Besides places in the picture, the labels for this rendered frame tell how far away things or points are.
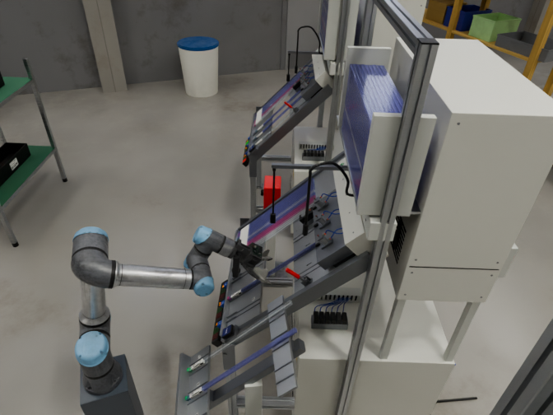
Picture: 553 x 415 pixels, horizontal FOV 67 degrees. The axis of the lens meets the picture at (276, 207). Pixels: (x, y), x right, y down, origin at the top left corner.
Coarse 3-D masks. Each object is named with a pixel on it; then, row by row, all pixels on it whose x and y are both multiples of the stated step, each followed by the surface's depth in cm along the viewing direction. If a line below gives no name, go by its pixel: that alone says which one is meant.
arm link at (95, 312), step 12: (84, 228) 149; (96, 228) 151; (72, 240) 150; (84, 240) 144; (96, 240) 146; (108, 240) 154; (72, 252) 143; (108, 252) 150; (84, 288) 156; (96, 288) 157; (84, 300) 159; (96, 300) 160; (84, 312) 164; (96, 312) 163; (108, 312) 170; (84, 324) 165; (96, 324) 165; (108, 324) 171
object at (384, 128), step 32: (384, 0) 130; (416, 32) 101; (384, 64) 158; (384, 128) 110; (384, 160) 115; (416, 160) 115; (384, 192) 122; (352, 288) 200; (320, 320) 183; (224, 352) 165
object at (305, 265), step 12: (324, 180) 192; (324, 192) 185; (300, 228) 181; (312, 228) 174; (300, 240) 175; (312, 240) 168; (312, 252) 164; (300, 264) 164; (312, 264) 158; (300, 276) 159; (312, 276) 154; (300, 288) 154
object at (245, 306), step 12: (240, 264) 199; (240, 276) 192; (240, 288) 185; (252, 288) 178; (240, 300) 179; (252, 300) 173; (240, 312) 173; (252, 312) 167; (228, 324) 174; (240, 324) 167
